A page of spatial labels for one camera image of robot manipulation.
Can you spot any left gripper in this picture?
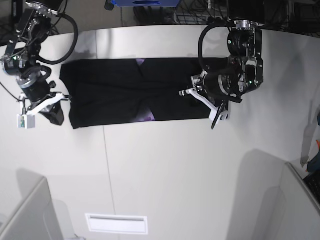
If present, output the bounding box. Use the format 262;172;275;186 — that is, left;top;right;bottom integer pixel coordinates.
179;70;242;125

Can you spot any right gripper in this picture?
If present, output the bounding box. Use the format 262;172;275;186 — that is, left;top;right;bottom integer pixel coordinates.
16;72;72;116

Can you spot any black T-shirt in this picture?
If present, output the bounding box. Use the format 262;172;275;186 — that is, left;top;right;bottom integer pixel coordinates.
42;57;232;130

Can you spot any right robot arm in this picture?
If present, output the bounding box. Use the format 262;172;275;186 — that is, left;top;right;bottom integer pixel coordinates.
0;0;79;118

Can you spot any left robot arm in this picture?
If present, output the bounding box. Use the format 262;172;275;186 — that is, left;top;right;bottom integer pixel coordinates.
179;0;266;128

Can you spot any blue box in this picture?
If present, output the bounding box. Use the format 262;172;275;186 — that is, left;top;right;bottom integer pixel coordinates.
110;0;180;8

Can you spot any grey partition panel left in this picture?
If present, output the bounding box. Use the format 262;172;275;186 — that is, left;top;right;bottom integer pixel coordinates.
0;177;64;240

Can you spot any grey partition panel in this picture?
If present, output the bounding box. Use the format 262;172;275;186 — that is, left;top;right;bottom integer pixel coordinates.
0;177;64;240
277;163;320;240

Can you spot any blue orange object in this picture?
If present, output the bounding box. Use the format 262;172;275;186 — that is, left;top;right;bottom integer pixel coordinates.
306;140;320;173

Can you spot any black keyboard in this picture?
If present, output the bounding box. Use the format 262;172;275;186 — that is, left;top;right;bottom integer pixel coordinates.
303;171;320;203

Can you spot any grey partition panel right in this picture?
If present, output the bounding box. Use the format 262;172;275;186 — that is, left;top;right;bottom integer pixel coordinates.
277;163;320;240

